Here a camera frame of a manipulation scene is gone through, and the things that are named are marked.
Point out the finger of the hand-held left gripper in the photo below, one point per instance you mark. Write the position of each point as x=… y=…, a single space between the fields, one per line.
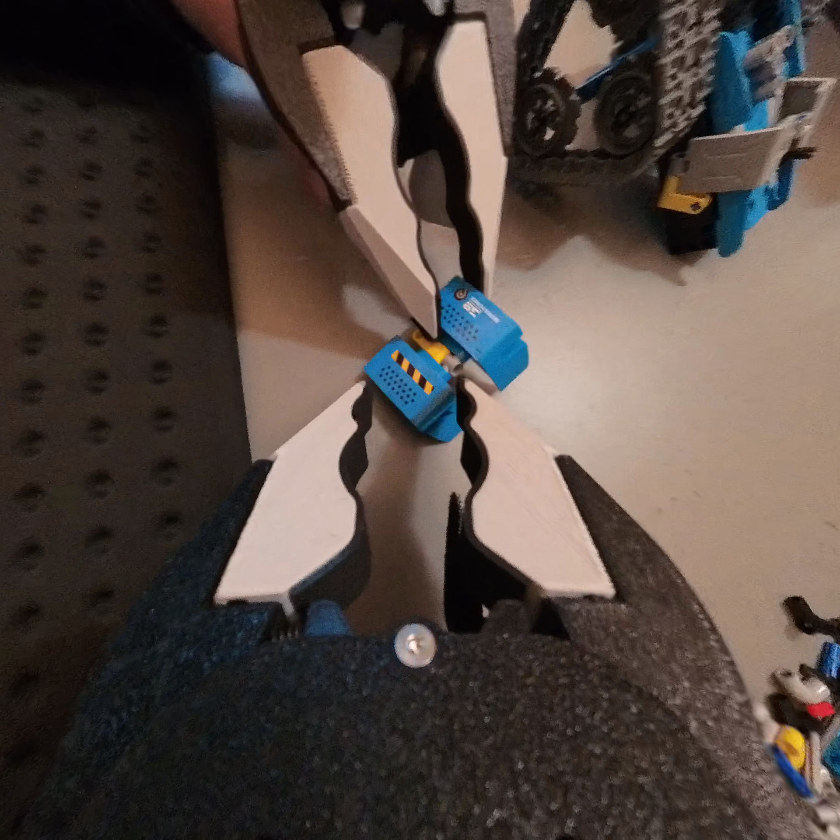
x=367 y=164
x=482 y=131

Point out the blue grey tracked toy robot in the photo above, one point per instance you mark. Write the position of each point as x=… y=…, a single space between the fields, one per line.
x=741 y=210

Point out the person's left hand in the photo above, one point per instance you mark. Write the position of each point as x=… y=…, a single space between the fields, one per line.
x=210 y=23

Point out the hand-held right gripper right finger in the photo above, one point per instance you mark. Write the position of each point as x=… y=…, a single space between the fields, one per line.
x=525 y=518

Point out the black dimpled mat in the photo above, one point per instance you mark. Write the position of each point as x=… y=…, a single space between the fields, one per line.
x=98 y=328

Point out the blue panel brick assembly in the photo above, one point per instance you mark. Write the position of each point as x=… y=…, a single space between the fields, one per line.
x=400 y=387

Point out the pile of small brick parts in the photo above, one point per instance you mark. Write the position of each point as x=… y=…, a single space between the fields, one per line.
x=800 y=722

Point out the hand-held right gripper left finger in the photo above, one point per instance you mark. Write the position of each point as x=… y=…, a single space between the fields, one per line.
x=295 y=525

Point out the light grey desk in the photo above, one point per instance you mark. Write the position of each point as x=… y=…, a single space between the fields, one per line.
x=656 y=426

